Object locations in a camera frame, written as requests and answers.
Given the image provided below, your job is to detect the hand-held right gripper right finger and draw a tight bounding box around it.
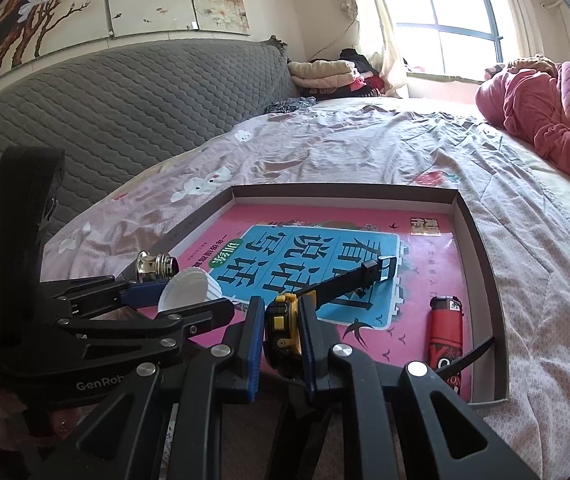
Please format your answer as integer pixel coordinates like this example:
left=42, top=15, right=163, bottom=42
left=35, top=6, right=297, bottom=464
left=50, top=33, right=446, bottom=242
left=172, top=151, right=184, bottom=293
left=297, top=295, right=540, bottom=480

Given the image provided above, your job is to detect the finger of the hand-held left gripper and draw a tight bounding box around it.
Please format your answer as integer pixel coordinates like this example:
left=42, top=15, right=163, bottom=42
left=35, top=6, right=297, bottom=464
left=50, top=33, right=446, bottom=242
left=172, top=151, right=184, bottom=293
left=57, top=297, right=236, bottom=358
left=40, top=275, right=166, bottom=322

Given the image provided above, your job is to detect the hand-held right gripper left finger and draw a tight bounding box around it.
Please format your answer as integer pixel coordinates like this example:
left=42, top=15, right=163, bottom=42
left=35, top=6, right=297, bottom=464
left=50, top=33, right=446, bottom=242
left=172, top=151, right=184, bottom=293
left=30, top=297, right=266, bottom=480

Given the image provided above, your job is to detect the yellow and black wristwatch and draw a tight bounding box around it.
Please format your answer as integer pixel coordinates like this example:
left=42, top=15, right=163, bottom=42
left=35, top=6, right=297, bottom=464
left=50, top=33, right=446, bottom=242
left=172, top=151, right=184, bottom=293
left=264, top=255, right=496, bottom=378

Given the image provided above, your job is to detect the gold perfume bottle white cap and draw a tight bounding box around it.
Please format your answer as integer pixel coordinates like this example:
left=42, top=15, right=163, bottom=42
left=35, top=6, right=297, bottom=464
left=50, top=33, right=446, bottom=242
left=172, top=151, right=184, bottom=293
left=135, top=252, right=226, bottom=312

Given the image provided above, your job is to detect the red and black lighter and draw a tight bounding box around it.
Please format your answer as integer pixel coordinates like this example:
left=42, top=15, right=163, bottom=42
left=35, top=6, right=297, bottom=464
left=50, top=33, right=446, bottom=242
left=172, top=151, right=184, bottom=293
left=427, top=296, right=464, bottom=393

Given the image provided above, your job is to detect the grey cardboard box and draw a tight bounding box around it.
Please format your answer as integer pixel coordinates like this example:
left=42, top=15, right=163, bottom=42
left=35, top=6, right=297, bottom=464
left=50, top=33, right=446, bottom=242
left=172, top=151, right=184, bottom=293
left=120, top=185, right=510, bottom=406

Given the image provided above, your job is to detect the pink and blue book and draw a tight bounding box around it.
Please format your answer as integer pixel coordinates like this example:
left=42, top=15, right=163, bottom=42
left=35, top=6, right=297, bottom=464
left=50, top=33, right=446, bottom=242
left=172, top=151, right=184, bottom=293
left=175, top=204, right=473, bottom=403

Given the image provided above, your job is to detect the grey quilted headboard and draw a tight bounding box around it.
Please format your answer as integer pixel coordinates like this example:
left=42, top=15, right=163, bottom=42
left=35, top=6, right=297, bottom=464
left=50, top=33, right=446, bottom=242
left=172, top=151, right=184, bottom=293
left=0, top=37, right=300, bottom=251

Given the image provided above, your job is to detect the pink printed bedsheet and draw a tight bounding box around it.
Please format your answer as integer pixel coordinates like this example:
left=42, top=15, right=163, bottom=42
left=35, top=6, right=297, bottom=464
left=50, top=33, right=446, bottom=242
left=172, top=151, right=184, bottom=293
left=40, top=95, right=570, bottom=480

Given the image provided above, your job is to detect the dark floral cloth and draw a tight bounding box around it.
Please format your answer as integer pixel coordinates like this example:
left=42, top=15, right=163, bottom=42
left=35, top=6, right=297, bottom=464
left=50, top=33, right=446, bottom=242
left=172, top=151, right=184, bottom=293
left=264, top=96, right=316, bottom=116

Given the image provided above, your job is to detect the stack of folded blankets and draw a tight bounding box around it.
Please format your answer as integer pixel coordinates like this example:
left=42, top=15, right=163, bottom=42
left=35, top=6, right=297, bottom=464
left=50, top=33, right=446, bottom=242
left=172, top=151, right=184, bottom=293
left=287, top=60, right=366, bottom=93

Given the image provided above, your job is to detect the pile of dark clothes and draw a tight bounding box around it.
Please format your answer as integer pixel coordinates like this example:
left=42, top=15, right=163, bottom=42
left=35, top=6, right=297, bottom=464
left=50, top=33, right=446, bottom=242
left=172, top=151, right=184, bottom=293
left=340, top=49, right=386, bottom=98

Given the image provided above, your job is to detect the cream curtain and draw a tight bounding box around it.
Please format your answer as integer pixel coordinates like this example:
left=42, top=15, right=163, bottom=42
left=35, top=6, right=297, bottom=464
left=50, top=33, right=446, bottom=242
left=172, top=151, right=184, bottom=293
left=342, top=0, right=408, bottom=98
left=495, top=0, right=560, bottom=68

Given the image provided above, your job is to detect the pink quilt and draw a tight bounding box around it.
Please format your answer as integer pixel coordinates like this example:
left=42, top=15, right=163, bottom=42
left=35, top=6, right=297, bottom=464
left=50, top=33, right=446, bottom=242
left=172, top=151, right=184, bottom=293
left=475, top=60, right=570, bottom=191

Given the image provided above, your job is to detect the window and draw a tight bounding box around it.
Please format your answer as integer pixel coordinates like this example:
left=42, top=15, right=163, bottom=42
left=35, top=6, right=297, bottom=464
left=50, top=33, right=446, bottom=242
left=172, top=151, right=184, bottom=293
left=375, top=0, right=503, bottom=77

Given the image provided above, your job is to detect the brown cloth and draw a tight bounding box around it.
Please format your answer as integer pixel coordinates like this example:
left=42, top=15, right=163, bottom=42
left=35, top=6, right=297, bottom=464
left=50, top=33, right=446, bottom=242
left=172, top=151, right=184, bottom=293
left=507, top=55, right=558, bottom=73

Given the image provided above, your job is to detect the flower wall painting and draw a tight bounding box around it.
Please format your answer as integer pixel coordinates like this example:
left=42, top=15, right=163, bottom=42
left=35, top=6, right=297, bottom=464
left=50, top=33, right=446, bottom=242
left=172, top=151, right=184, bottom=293
left=0, top=0, right=250, bottom=81

